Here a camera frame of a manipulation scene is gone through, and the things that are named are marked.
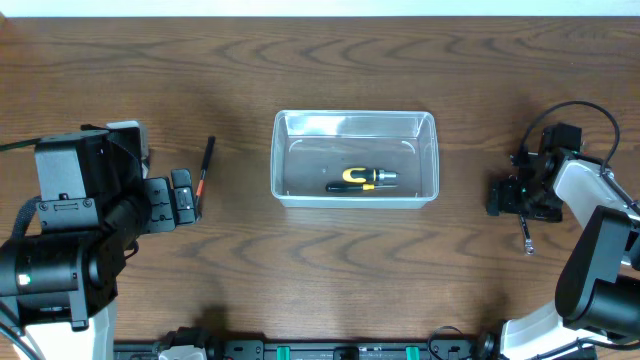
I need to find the small hammer black orange handle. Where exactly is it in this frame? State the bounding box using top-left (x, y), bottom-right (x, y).
top-left (194, 136), bottom-right (216, 221)

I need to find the silver ratchet wrench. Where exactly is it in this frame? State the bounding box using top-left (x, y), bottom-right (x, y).
top-left (519, 215), bottom-right (535, 256)

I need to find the slim black yellow screwdriver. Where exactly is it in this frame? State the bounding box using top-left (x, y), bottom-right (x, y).
top-left (325, 182), bottom-right (396, 193)

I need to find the stubby yellow black screwdriver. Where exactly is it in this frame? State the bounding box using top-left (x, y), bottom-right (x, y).
top-left (342, 167), bottom-right (398, 184)

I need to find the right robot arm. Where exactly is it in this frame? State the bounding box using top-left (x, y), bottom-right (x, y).
top-left (474, 123), bottom-right (639, 359)

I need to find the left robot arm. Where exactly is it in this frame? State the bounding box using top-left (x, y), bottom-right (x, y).
top-left (1, 121), bottom-right (197, 359)

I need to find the clear plastic container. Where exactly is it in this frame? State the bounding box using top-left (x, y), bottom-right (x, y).
top-left (270, 110), bottom-right (440, 209)

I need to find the right black cable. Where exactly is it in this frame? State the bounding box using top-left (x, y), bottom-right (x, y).
top-left (517, 100), bottom-right (622, 174)

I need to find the black mounting rail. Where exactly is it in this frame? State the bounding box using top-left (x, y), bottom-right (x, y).
top-left (113, 328), bottom-right (501, 360)

